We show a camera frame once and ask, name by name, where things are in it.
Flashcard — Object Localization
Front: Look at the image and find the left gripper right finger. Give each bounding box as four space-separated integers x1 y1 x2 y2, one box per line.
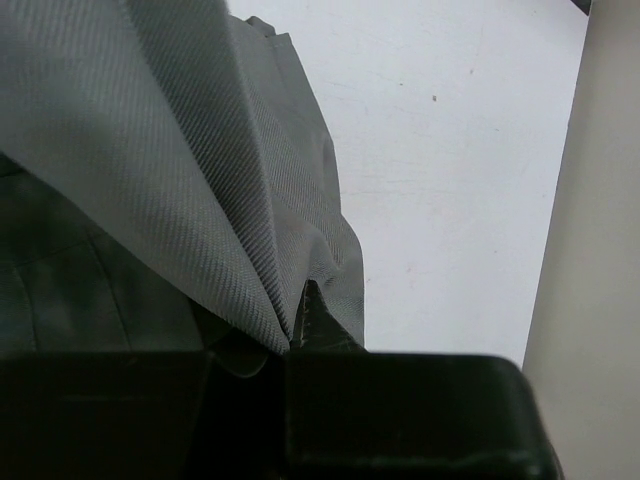
285 282 564 479

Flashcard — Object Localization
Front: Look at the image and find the grey pleated skirt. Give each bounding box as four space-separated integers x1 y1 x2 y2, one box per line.
1 1 364 354

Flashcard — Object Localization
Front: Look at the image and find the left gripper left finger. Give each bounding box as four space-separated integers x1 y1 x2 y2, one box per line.
1 349 284 479

